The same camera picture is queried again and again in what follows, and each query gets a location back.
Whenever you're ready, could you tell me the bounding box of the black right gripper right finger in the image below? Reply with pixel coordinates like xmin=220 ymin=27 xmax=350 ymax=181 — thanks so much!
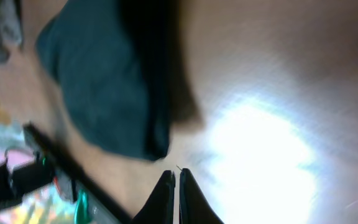
xmin=180 ymin=168 xmax=223 ymax=224

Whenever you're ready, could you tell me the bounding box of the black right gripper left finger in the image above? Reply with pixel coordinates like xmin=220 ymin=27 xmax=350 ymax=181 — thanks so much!
xmin=131 ymin=170 xmax=176 ymax=224

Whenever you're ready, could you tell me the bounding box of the black polo shirt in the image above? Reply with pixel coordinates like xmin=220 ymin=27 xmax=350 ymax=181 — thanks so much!
xmin=36 ymin=0 xmax=170 ymax=161

